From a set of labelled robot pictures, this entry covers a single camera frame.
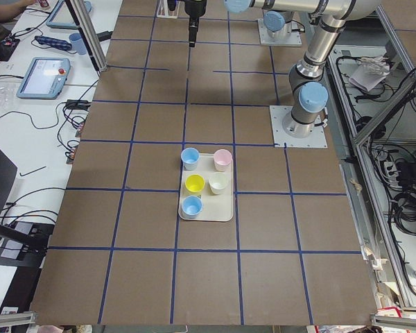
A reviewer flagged black power adapter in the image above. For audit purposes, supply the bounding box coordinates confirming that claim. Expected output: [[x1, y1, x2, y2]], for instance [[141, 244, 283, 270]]
[[97, 31, 113, 42]]

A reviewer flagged yellow cup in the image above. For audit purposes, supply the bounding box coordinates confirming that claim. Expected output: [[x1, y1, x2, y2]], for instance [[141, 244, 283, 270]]
[[184, 174, 205, 196]]

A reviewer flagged cream plastic tray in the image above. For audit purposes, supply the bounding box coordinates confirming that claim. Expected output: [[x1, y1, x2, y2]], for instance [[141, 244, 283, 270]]
[[178, 153, 234, 222]]

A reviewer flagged blue cup at tray end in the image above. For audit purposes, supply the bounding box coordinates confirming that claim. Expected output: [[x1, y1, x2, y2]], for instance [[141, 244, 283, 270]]
[[181, 196, 203, 219]]

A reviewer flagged white wire cup rack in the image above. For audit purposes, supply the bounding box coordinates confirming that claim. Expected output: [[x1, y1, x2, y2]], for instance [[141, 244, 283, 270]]
[[156, 0, 180, 19]]

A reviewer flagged pale green cup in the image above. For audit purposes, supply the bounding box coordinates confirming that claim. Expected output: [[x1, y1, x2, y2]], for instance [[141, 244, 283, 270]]
[[209, 172, 229, 195]]

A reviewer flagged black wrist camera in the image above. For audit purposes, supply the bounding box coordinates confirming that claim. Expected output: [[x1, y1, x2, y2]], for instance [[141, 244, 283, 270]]
[[166, 0, 177, 12]]

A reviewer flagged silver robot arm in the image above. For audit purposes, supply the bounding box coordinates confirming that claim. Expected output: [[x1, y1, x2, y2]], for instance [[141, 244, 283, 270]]
[[225, 0, 381, 138], [183, 1, 304, 47]]

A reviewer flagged near teach pendant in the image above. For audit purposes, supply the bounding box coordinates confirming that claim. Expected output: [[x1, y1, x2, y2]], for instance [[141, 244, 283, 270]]
[[16, 57, 71, 100]]

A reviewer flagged blue plaid folded umbrella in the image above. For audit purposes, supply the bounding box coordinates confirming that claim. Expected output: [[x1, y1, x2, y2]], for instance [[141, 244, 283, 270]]
[[35, 35, 72, 51]]

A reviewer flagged teach pendant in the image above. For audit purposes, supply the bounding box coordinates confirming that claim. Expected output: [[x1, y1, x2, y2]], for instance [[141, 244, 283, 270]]
[[16, 57, 71, 100], [46, 0, 77, 30]]

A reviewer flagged blue cup near pink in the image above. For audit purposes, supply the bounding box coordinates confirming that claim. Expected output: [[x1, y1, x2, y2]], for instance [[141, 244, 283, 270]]
[[180, 147, 200, 171]]

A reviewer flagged far teach pendant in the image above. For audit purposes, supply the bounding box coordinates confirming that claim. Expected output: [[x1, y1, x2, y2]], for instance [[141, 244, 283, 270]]
[[46, 0, 77, 30]]

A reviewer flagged black allen key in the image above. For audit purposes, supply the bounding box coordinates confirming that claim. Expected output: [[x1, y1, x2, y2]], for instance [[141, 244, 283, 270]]
[[19, 166, 46, 177]]

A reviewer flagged aluminium frame post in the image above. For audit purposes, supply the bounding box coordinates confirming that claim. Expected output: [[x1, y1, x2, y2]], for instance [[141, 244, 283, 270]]
[[65, 0, 107, 73]]

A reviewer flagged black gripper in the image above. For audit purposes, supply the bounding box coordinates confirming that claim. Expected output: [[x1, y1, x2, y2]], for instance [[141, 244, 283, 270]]
[[184, 0, 206, 48]]

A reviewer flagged blue cup on desk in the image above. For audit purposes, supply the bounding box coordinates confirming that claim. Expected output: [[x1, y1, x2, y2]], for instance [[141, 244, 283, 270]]
[[69, 33, 87, 55]]

